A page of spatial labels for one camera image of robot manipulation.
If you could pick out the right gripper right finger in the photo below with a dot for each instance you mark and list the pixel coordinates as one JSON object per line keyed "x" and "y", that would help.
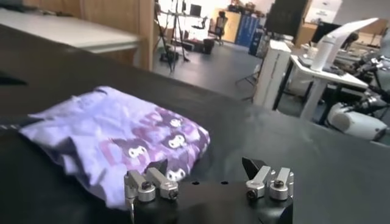
{"x": 262, "y": 178}

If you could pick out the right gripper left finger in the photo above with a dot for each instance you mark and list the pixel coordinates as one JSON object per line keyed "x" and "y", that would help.
{"x": 158, "y": 182}

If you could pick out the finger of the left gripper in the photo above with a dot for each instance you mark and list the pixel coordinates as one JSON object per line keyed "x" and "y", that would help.
{"x": 12, "y": 80}
{"x": 18, "y": 122}

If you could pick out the lavender printed t-shirt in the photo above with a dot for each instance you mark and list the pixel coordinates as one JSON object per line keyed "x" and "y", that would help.
{"x": 106, "y": 131}

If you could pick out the large black table cover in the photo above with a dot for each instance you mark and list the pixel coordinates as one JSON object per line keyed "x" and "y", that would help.
{"x": 304, "y": 158}

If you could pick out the white side table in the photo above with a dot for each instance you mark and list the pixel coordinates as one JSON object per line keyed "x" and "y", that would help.
{"x": 61, "y": 30}

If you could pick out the tall white cardboard box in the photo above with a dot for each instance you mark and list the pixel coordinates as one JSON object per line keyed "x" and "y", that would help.
{"x": 272, "y": 73}

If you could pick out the white humanoid robot black shoulders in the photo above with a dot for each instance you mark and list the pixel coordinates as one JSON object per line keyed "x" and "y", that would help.
{"x": 356, "y": 121}

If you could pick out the white standing desk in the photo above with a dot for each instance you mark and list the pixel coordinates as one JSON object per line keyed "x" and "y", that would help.
{"x": 329, "y": 77}

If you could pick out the white thermos bottle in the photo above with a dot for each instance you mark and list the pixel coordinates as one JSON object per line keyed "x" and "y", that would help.
{"x": 321, "y": 54}

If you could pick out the black trash bin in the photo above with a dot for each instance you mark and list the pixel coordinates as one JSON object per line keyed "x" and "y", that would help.
{"x": 208, "y": 46}

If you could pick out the blue cabinet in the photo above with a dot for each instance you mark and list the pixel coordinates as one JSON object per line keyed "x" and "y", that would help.
{"x": 246, "y": 30}

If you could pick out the yellow cabinet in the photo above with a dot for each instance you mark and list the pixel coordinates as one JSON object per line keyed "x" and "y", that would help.
{"x": 233, "y": 25}

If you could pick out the black monitor panel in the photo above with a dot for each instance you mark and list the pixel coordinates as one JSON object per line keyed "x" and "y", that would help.
{"x": 286, "y": 16}

